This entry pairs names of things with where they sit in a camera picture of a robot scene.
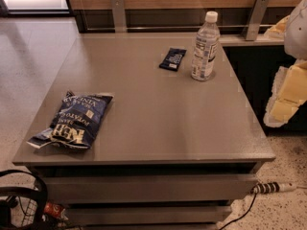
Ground clear plastic water bottle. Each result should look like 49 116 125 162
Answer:
191 11 220 81

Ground grey drawer cabinet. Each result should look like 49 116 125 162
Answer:
13 34 274 230

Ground lower grey drawer front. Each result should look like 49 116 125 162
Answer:
66 206 231 225

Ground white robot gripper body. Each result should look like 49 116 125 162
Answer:
284 0 307 60

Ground upper grey drawer front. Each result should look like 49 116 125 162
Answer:
45 174 257 204

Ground metal wall bracket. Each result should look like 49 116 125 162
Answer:
242 0 270 41
110 0 127 33

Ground blue potato chip bag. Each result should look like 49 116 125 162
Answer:
27 91 113 150

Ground right metal wall bracket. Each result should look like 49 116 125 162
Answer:
242 0 270 41

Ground black power cable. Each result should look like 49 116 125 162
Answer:
218 192 258 230

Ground grey drawer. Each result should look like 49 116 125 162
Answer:
66 206 231 225
45 174 257 204

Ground black strap handle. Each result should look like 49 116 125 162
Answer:
0 172 48 230

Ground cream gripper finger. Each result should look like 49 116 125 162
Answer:
264 15 290 39
263 60 307 127

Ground small dark blue snack packet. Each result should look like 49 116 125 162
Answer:
159 48 186 72

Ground white power strip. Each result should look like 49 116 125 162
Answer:
250 182 297 195

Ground wire mesh basket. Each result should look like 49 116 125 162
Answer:
14 187 47 230

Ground red snack packet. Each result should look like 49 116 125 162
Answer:
44 202 67 220

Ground left metal wall bracket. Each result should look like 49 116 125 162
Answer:
110 0 127 33

